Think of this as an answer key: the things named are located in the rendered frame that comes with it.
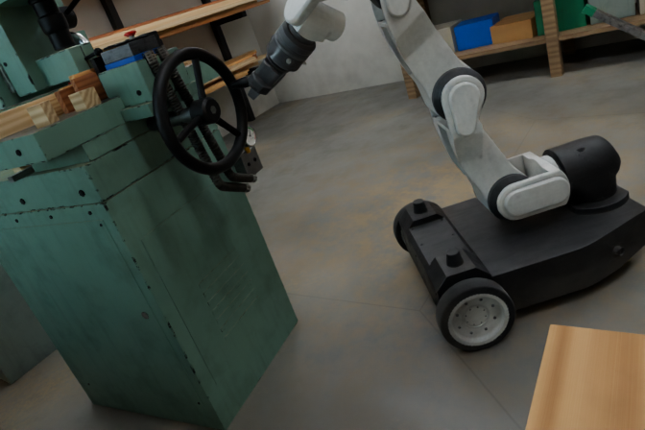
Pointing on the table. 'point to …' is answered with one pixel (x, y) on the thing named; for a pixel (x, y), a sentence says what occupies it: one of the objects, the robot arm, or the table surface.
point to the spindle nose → (52, 21)
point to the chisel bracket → (64, 63)
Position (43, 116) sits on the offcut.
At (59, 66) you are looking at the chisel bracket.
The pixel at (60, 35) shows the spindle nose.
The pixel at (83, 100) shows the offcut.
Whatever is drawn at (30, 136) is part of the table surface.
